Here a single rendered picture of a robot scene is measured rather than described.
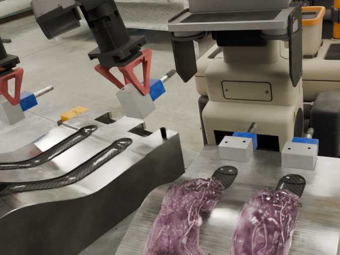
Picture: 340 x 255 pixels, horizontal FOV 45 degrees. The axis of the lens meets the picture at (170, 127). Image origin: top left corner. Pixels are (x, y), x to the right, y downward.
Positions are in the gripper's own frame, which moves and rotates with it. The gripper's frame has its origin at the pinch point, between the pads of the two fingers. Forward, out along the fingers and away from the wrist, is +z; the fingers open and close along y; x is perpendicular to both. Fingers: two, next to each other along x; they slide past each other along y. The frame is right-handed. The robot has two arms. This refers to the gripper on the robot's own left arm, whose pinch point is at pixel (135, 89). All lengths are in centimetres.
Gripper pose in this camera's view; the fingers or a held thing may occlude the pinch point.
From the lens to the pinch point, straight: 77.3
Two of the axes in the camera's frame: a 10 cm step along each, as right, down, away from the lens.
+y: 6.8, 1.0, -7.3
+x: 6.5, -5.6, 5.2
